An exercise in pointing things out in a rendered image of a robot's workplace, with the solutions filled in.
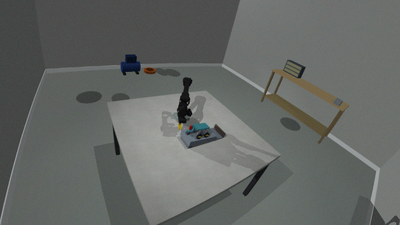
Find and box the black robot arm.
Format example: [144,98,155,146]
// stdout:
[178,77,192,117]

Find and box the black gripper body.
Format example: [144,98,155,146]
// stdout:
[177,108,186,123]

